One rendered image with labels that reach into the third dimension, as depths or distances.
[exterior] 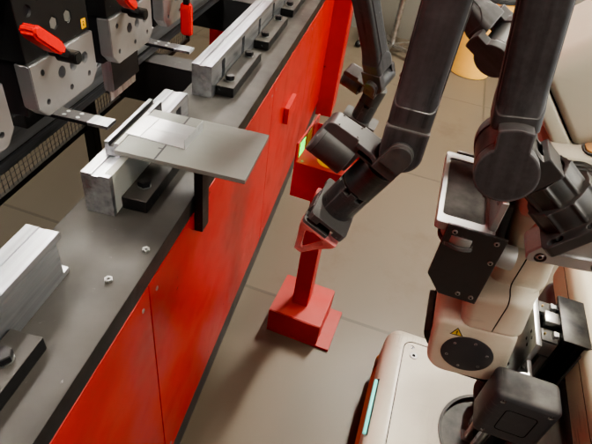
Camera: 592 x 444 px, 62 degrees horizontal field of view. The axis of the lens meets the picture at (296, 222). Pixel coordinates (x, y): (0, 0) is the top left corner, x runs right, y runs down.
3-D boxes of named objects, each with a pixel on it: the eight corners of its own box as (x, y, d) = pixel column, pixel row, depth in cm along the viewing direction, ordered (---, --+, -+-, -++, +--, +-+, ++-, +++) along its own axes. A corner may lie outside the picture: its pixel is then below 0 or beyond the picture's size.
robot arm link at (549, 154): (571, 186, 60) (566, 164, 64) (524, 124, 57) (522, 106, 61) (501, 218, 65) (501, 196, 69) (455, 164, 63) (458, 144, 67)
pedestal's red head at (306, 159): (340, 210, 144) (351, 159, 132) (289, 195, 147) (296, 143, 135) (357, 176, 159) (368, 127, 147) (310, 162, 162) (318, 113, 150)
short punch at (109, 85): (115, 102, 92) (109, 53, 86) (106, 99, 93) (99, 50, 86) (140, 81, 100) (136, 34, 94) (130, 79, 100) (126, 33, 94)
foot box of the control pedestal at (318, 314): (327, 351, 185) (332, 332, 177) (266, 329, 190) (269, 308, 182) (341, 314, 200) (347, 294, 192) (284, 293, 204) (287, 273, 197)
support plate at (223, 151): (244, 184, 93) (245, 180, 92) (114, 154, 95) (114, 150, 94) (269, 138, 106) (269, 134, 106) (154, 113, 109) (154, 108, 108)
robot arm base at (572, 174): (619, 231, 58) (603, 179, 67) (583, 182, 56) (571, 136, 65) (548, 259, 63) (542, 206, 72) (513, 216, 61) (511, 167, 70)
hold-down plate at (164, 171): (147, 214, 100) (145, 203, 98) (122, 208, 101) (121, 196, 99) (200, 142, 123) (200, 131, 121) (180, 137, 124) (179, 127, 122)
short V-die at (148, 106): (120, 157, 98) (118, 144, 96) (106, 153, 98) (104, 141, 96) (162, 113, 113) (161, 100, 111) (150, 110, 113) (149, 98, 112)
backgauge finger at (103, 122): (97, 145, 97) (93, 123, 94) (-22, 118, 100) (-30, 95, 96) (126, 118, 107) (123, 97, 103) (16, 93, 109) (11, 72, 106)
